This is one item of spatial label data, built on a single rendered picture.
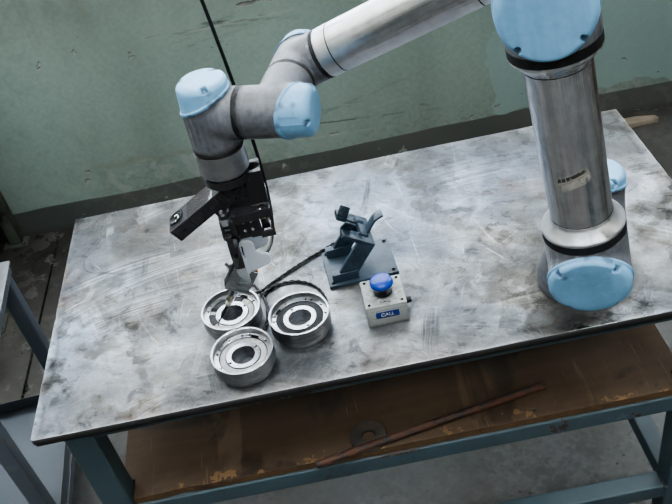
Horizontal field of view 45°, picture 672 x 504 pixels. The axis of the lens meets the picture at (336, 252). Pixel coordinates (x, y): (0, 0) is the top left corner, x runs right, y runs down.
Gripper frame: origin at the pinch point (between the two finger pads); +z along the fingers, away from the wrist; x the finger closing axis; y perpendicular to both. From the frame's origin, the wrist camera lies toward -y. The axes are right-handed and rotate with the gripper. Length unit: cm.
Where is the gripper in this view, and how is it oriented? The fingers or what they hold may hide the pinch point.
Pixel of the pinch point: (242, 271)
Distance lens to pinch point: 135.5
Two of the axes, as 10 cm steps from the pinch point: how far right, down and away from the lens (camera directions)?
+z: 1.5, 7.5, 6.4
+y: 9.7, -2.3, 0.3
